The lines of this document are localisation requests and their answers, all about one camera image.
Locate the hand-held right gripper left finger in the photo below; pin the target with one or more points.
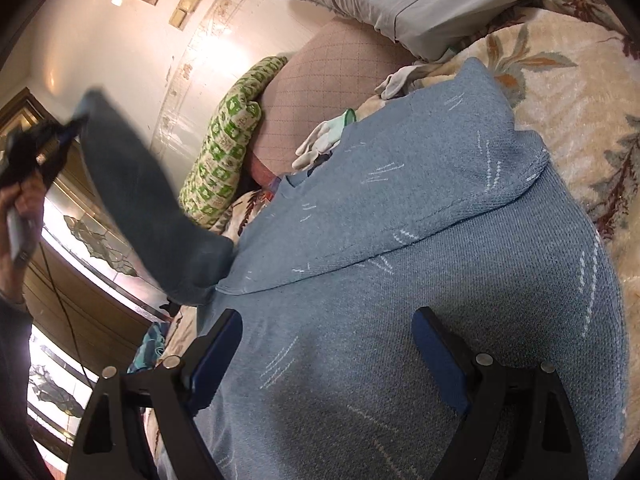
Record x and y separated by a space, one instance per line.
220 355

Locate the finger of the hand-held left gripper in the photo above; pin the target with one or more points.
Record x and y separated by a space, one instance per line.
70 130

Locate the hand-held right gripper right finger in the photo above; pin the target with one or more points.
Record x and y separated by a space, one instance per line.
440 360

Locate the blue knit sweater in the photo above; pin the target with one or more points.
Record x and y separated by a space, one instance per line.
400 240

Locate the person's left forearm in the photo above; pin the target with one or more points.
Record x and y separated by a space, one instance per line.
12 370

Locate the person's left hand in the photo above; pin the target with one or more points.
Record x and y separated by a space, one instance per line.
12 280

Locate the teal patterned cloth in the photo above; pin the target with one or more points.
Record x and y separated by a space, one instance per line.
150 347

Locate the wooden door with glass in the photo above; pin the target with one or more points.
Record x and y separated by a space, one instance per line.
95 310

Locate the green patterned knit blanket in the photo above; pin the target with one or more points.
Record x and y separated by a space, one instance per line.
225 145

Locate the white glove with green cuff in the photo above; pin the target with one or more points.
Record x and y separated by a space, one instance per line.
320 137

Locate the pink checked cushion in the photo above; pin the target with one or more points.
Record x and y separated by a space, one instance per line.
325 75

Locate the cream leaf print blanket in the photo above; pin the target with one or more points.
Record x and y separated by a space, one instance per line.
575 125

